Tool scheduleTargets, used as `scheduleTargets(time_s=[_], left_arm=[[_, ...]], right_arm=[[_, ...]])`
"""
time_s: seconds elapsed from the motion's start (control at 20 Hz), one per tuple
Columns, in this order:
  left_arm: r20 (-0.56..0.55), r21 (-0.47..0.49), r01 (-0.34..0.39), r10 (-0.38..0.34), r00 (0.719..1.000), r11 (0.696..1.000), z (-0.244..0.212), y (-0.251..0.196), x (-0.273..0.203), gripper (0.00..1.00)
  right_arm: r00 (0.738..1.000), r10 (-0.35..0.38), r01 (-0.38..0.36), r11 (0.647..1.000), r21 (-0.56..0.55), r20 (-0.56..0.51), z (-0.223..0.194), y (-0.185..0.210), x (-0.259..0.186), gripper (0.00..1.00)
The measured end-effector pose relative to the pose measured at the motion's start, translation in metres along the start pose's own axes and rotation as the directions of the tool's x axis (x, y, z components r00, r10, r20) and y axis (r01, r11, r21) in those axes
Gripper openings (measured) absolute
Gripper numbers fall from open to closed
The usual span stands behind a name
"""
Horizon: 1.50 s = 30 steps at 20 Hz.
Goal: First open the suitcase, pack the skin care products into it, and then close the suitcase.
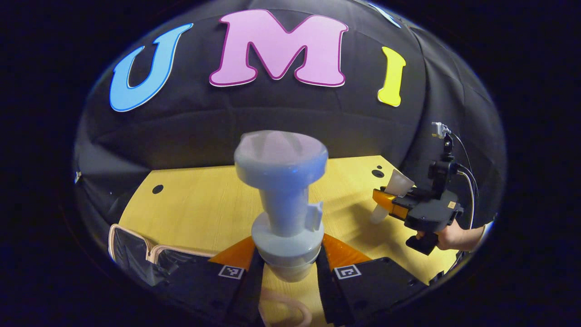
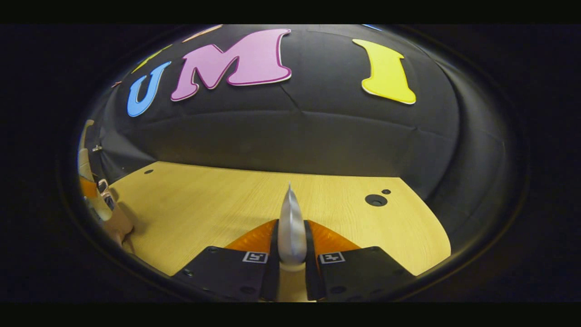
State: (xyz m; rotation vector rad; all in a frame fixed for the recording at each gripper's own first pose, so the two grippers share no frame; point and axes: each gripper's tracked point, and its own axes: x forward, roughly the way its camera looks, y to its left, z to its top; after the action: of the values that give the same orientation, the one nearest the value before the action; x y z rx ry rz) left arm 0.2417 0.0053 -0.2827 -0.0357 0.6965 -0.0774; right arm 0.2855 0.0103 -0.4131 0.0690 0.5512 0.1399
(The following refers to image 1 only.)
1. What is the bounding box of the white cosmetic tube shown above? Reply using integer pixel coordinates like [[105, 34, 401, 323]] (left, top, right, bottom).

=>
[[370, 169, 414, 224]]

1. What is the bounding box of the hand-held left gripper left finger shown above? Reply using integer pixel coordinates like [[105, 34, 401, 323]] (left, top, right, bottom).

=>
[[150, 235, 266, 327]]

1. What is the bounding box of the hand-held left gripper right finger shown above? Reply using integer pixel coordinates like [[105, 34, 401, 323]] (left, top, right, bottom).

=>
[[315, 233, 429, 327]]

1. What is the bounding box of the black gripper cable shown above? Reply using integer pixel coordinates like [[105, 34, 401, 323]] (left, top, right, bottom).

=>
[[449, 132, 479, 230]]

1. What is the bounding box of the white pump bottle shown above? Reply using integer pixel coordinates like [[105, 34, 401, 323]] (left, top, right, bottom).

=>
[[234, 130, 329, 283]]

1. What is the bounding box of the black backdrop cloth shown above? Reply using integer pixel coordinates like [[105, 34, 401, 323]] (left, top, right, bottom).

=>
[[73, 0, 507, 255]]

